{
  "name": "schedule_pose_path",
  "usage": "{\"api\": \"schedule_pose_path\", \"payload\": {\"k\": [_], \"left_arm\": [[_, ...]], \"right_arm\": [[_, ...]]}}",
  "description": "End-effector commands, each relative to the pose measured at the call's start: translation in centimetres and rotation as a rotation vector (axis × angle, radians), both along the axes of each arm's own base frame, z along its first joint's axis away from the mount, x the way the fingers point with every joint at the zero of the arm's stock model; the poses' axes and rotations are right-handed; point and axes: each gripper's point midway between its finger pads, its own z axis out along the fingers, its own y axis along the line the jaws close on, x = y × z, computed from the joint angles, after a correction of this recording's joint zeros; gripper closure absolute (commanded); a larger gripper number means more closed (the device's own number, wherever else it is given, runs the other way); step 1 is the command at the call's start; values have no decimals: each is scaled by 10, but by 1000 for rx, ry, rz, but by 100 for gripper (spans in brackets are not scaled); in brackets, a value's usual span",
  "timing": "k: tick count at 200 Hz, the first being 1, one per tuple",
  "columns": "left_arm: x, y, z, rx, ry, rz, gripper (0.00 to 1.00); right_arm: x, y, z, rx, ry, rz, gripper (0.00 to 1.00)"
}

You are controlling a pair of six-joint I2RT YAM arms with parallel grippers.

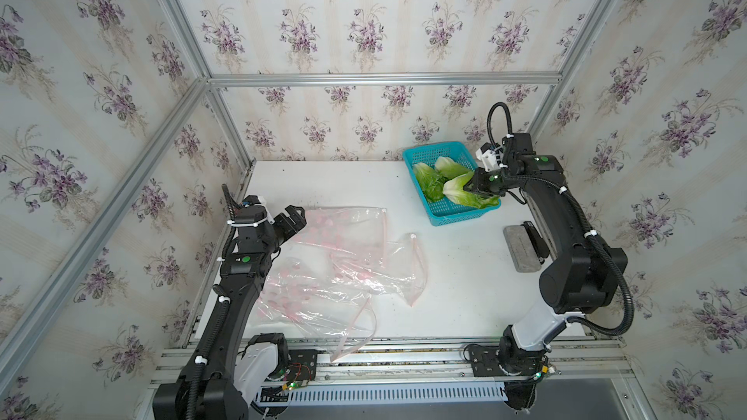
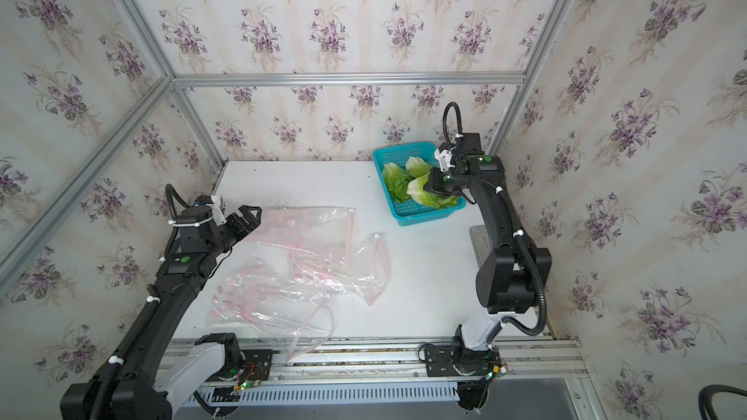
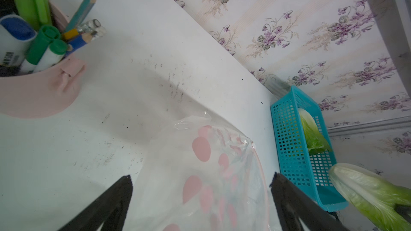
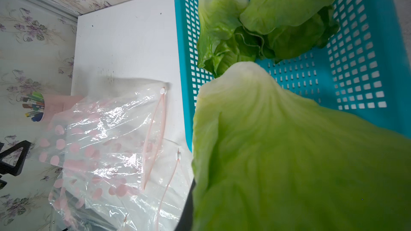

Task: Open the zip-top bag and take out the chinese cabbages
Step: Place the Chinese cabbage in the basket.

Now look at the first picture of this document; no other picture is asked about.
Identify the bagged cabbage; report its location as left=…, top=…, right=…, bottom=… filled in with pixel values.
left=444, top=171, right=501, bottom=210
left=434, top=157, right=472, bottom=180

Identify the green chinese cabbage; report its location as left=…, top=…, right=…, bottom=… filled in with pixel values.
left=412, top=163, right=447, bottom=202

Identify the clear zip-top bag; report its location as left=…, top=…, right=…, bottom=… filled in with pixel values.
left=293, top=206, right=387, bottom=264
left=330, top=233, right=428, bottom=306
left=247, top=258, right=377, bottom=361

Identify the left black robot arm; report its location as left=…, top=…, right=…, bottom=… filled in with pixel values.
left=152, top=187, right=307, bottom=419

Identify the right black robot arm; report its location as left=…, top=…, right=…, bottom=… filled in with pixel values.
left=467, top=121, right=635, bottom=412

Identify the teal plastic basket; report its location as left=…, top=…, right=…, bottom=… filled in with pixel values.
left=402, top=142, right=502, bottom=227

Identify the grey whiteboard eraser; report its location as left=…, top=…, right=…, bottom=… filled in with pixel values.
left=503, top=221, right=550, bottom=273

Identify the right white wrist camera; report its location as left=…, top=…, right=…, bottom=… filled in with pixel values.
left=475, top=142, right=503, bottom=172

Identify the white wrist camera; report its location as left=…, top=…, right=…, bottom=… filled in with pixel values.
left=237, top=196, right=270, bottom=224
left=475, top=142, right=503, bottom=172

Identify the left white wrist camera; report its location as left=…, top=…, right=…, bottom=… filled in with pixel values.
left=237, top=196, right=270, bottom=224

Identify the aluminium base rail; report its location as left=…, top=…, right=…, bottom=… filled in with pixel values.
left=145, top=336, right=637, bottom=391

